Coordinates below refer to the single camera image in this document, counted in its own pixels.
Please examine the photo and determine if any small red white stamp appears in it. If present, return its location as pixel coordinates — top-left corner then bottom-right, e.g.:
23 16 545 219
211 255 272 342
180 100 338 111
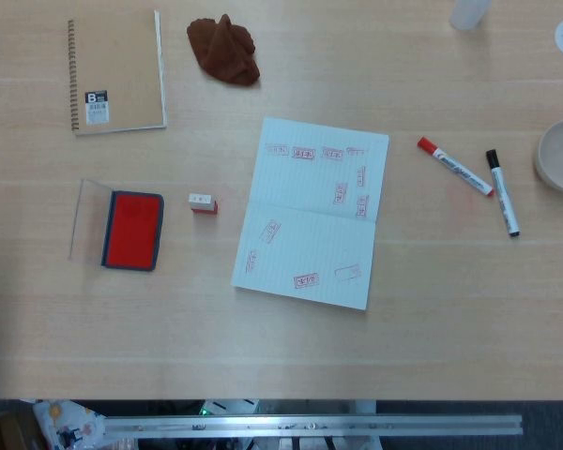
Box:
188 192 220 216

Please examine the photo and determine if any open white lined notebook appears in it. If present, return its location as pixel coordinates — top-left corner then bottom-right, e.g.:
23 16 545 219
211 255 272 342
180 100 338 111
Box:
230 116 390 311

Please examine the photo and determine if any brown kraft spiral notebook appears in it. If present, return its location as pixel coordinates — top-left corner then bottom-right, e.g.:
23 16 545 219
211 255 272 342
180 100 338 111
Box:
67 9 169 138

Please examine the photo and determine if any red ink pad clear lid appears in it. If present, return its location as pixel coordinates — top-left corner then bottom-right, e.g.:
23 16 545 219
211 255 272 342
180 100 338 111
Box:
68 178 165 273

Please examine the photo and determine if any red cap whiteboard marker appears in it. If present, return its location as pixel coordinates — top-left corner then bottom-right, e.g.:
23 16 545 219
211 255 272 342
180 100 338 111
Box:
417 136 495 198

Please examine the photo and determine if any crumpled brown cloth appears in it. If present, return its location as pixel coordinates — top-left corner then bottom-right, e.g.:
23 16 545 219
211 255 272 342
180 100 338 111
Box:
186 13 261 89

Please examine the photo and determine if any white base unit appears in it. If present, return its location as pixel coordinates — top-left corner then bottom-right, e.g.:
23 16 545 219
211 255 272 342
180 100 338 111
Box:
201 398 260 416

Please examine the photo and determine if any black cap whiteboard marker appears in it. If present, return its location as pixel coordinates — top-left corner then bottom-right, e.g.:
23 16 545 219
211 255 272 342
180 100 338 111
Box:
485 148 522 238

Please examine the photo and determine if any translucent squeeze bottle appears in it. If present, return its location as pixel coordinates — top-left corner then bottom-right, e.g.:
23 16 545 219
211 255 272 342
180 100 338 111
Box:
449 0 492 31

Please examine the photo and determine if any beige bowl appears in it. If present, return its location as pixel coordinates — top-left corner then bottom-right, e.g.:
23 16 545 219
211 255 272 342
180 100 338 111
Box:
538 118 563 194

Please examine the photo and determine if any white printed paper sheet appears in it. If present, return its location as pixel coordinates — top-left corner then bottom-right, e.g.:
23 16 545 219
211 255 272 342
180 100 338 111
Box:
32 400 107 450

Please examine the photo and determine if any aluminium profile rail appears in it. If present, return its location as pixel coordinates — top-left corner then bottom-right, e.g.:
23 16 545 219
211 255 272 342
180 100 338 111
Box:
103 413 525 440

